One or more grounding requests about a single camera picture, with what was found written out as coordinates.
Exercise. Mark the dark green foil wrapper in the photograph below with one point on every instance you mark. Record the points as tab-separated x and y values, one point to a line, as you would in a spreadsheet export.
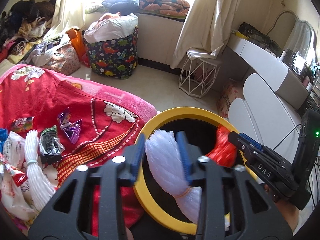
50	146

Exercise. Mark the white foam net bundle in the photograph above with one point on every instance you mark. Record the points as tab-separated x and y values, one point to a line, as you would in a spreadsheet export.
41	189

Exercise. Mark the red plastic bag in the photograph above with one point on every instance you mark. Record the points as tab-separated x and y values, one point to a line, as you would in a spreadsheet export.
224	153

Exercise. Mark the white round chair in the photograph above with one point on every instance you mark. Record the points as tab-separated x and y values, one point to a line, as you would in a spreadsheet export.
266	118

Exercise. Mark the blue glove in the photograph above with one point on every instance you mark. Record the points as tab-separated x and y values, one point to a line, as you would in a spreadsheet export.
3	138

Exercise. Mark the white bag in basket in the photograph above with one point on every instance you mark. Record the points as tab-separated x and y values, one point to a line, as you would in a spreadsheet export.
110	27

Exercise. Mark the cardboard box under desk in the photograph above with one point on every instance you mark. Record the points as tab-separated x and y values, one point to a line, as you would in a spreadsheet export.
231	91

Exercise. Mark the white printed plastic bag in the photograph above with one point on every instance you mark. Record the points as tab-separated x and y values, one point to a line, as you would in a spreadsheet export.
12	196

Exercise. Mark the orange patterned folded blanket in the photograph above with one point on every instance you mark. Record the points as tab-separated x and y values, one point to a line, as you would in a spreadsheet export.
178	8

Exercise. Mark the dark bag on desk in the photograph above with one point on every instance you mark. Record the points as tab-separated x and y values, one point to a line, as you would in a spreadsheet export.
259	39

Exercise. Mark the right hand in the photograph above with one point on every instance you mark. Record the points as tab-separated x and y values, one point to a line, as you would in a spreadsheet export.
288	210

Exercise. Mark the white foam net bow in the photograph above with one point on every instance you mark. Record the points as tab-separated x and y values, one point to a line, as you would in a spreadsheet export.
165	164

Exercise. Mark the right cream curtain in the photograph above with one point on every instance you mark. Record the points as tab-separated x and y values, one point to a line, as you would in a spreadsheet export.
206	29

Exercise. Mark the white vanity desk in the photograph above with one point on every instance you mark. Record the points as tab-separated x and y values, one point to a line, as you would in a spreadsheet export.
274	72

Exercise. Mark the purple foil wrapper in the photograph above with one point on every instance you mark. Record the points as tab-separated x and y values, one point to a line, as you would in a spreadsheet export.
70	129

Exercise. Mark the orange plastic bag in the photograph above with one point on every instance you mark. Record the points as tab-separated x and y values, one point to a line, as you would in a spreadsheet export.
76	40

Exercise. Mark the dinosaur print laundry basket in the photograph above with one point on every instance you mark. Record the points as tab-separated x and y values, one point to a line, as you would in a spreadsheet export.
116	58

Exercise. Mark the red colourful candy tube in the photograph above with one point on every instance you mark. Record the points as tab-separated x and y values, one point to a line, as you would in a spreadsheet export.
23	124

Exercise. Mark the pile of dark clothes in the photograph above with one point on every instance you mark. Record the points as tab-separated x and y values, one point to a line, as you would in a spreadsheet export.
27	20

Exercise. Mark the cream curtain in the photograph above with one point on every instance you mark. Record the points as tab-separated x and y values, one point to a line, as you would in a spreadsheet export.
206	29
68	14

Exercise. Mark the left cream curtain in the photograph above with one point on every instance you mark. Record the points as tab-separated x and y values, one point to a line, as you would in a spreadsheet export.
68	14

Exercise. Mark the floral pink fabric bag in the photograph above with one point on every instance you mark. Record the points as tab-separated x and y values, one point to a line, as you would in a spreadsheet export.
64	60

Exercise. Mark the dark blue clothes on sill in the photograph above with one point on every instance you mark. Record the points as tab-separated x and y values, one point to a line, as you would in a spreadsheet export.
124	7

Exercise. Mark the red snack packet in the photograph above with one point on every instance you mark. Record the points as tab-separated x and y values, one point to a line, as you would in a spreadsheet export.
18	176

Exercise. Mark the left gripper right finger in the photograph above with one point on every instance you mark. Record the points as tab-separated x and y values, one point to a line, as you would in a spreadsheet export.
233	204

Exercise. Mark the vanity mirror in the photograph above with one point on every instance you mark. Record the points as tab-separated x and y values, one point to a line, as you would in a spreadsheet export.
302	39

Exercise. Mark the white wire side table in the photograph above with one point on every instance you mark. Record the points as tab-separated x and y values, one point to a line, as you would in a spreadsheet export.
198	72

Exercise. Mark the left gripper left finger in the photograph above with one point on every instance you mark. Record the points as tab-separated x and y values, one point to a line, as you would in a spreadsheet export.
67	213

